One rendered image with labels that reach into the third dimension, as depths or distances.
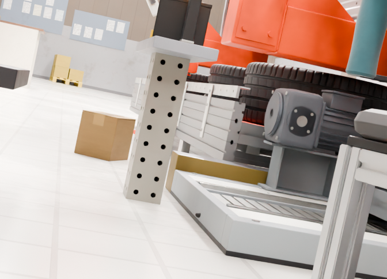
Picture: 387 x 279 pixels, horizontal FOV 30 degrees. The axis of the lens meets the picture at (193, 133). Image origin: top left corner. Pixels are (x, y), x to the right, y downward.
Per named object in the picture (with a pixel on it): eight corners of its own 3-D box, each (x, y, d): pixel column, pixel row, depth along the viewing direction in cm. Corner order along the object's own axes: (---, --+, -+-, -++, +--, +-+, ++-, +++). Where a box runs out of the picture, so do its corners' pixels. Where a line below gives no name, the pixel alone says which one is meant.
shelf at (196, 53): (216, 61, 184) (219, 49, 183) (152, 46, 180) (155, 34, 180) (188, 63, 226) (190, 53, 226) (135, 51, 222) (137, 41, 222)
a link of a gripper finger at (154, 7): (153, -9, 217) (153, -9, 217) (162, 12, 218) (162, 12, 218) (144, -5, 217) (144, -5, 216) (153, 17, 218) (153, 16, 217)
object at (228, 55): (264, 79, 436) (276, 23, 434) (181, 60, 426) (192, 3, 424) (256, 79, 453) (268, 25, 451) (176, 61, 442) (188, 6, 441)
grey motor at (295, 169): (388, 215, 227) (413, 107, 225) (263, 192, 218) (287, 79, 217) (364, 205, 244) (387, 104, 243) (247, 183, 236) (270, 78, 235)
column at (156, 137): (160, 204, 204) (190, 59, 202) (125, 198, 202) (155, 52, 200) (155, 198, 214) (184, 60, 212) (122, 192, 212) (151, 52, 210)
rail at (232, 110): (248, 153, 249) (261, 90, 248) (222, 147, 247) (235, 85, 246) (156, 112, 491) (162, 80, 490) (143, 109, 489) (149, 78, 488)
